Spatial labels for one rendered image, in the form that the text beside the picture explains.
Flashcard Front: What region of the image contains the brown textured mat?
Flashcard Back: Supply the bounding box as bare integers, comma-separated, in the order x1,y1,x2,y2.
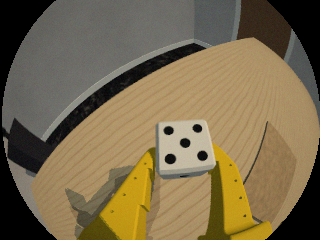
243,121,297,224

